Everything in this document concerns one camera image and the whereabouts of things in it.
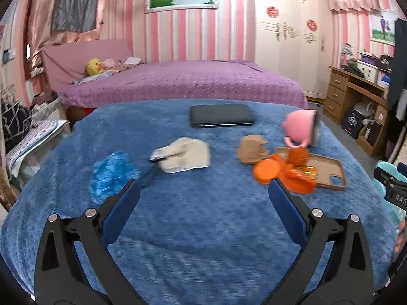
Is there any dark bag with white print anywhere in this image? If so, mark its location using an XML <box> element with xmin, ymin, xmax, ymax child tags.
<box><xmin>378</xmin><ymin>55</ymin><xmax>395</xmax><ymax>70</ymax></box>

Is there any dark grey curtain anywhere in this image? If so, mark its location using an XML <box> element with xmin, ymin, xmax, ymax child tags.
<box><xmin>51</xmin><ymin>0</ymin><xmax>102</xmax><ymax>33</ymax></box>

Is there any person's right hand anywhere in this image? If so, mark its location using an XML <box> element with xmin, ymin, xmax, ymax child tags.
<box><xmin>394</xmin><ymin>219</ymin><xmax>407</xmax><ymax>254</ymax></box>

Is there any light blue plastic basket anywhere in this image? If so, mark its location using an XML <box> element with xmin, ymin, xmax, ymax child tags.
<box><xmin>375</xmin><ymin>161</ymin><xmax>407</xmax><ymax>229</ymax></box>

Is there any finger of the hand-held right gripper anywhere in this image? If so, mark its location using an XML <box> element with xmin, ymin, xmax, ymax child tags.
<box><xmin>373</xmin><ymin>166</ymin><xmax>407</xmax><ymax>193</ymax></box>

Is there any black tablet case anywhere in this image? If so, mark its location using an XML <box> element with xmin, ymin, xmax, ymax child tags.
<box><xmin>189</xmin><ymin>104</ymin><xmax>255</xmax><ymax>128</ymax></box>

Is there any white fan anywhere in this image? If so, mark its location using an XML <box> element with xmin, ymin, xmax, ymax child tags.
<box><xmin>353</xmin><ymin>102</ymin><xmax>374</xmax><ymax>118</ymax></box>

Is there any wooden desk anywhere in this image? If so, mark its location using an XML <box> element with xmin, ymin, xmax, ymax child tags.
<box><xmin>323</xmin><ymin>66</ymin><xmax>390</xmax><ymax>156</ymax></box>

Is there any dark patterned cushion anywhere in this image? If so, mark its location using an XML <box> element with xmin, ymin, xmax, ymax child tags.
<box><xmin>0</xmin><ymin>102</ymin><xmax>32</xmax><ymax>143</ymax></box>

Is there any pink covered headboard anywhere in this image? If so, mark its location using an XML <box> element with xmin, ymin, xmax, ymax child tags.
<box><xmin>41</xmin><ymin>40</ymin><xmax>134</xmax><ymax>93</ymax></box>

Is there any purple box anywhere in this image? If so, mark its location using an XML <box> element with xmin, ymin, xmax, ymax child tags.
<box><xmin>358</xmin><ymin>52</ymin><xmax>380</xmax><ymax>66</ymax></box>

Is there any white tissue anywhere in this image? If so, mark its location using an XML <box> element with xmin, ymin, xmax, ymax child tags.
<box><xmin>149</xmin><ymin>137</ymin><xmax>211</xmax><ymax>174</ymax></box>

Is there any framed couple wall poster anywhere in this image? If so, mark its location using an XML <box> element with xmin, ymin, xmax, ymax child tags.
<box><xmin>370</xmin><ymin>9</ymin><xmax>398</xmax><ymax>44</ymax></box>

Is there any purple dotted bed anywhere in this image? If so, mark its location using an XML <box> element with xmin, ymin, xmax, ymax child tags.
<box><xmin>57</xmin><ymin>60</ymin><xmax>308</xmax><ymax>115</ymax></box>

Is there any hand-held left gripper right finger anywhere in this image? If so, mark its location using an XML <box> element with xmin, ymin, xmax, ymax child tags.
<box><xmin>269</xmin><ymin>178</ymin><xmax>374</xmax><ymax>305</ymax></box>

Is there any pink mug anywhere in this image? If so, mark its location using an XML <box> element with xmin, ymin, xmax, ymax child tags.
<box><xmin>282</xmin><ymin>110</ymin><xmax>319</xmax><ymax>148</ymax></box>

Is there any white storage box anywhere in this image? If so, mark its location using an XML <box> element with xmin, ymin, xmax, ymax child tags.
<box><xmin>358</xmin><ymin>60</ymin><xmax>380</xmax><ymax>81</ymax></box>

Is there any black printed box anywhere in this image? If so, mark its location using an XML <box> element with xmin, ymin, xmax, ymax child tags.
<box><xmin>341</xmin><ymin>108</ymin><xmax>363</xmax><ymax>134</ymax></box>

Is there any open cardboard box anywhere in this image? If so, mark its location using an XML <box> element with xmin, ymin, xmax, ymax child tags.
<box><xmin>358</xmin><ymin>119</ymin><xmax>382</xmax><ymax>148</ymax></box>

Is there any dark clothes pile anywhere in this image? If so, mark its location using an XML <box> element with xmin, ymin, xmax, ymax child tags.
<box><xmin>342</xmin><ymin>63</ymin><xmax>365</xmax><ymax>77</ymax></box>

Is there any blue plastic shoe cover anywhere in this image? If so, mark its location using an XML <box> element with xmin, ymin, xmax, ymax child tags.
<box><xmin>91</xmin><ymin>152</ymin><xmax>140</xmax><ymax>199</ymax></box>

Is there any polka dot cushion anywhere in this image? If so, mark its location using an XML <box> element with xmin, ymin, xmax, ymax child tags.
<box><xmin>6</xmin><ymin>119</ymin><xmax>69</xmax><ymax>166</ymax></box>

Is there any yellow duck plush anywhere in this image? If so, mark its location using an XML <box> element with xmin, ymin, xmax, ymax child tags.
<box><xmin>85</xmin><ymin>58</ymin><xmax>104</xmax><ymax>76</ymax></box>

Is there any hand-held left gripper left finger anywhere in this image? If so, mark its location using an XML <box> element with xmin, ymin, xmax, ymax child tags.
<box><xmin>33</xmin><ymin>179</ymin><xmax>141</xmax><ymax>305</ymax></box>

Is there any brown paper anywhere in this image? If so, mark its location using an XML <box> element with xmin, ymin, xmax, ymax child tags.
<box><xmin>237</xmin><ymin>135</ymin><xmax>271</xmax><ymax>165</ymax></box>

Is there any pink satin curtain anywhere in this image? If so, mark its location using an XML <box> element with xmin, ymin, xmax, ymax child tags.
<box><xmin>25</xmin><ymin>0</ymin><xmax>105</xmax><ymax>67</ymax></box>

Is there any orange plastic bag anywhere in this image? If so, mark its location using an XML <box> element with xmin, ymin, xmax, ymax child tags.
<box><xmin>270</xmin><ymin>154</ymin><xmax>319</xmax><ymax>194</ymax></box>

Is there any mandarin orange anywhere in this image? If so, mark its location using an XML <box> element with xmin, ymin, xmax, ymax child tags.
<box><xmin>288</xmin><ymin>148</ymin><xmax>310</xmax><ymax>167</ymax></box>

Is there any white wardrobe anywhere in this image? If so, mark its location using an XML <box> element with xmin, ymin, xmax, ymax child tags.
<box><xmin>254</xmin><ymin>0</ymin><xmax>334</xmax><ymax>100</ymax></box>

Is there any orange plastic lid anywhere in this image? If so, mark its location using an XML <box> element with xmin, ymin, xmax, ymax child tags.
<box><xmin>253</xmin><ymin>159</ymin><xmax>282</xmax><ymax>185</ymax></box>

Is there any dark hanging jacket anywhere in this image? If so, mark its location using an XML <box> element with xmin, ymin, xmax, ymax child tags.
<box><xmin>386</xmin><ymin>17</ymin><xmax>407</xmax><ymax>121</ymax></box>

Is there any brown phone case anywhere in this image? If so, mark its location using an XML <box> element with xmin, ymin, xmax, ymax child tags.
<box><xmin>275</xmin><ymin>147</ymin><xmax>348</xmax><ymax>192</ymax></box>

